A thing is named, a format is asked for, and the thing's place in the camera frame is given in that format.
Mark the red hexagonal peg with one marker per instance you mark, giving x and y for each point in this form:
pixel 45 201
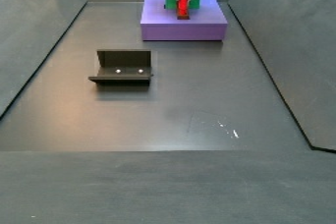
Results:
pixel 183 9

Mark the black U-shaped holder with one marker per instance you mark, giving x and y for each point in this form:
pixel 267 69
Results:
pixel 123 65

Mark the purple board base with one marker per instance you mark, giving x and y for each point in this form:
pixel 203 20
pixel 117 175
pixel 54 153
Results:
pixel 161 25

